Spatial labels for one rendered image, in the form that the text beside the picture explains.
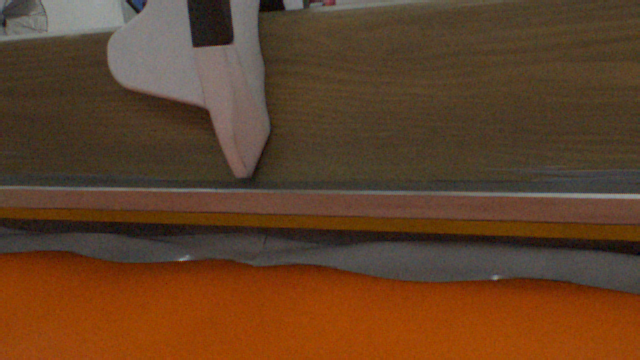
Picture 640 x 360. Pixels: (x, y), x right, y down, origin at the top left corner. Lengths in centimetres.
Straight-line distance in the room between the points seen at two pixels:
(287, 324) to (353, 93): 8
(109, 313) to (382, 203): 11
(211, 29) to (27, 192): 13
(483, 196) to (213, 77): 10
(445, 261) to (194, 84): 11
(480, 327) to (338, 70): 10
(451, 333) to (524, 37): 10
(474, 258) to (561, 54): 8
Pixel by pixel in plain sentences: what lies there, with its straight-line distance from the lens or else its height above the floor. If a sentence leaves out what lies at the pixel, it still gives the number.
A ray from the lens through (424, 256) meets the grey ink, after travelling 21.
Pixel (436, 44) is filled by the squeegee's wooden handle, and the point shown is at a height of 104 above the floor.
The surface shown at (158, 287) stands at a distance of 22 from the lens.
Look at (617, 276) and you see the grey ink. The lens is 21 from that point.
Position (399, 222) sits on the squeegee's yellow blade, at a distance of 22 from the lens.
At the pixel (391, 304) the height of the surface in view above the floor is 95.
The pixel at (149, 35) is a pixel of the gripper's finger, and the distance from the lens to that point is 21.
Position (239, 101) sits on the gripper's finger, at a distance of 19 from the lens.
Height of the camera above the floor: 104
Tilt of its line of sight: 15 degrees down
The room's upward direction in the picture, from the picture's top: 5 degrees counter-clockwise
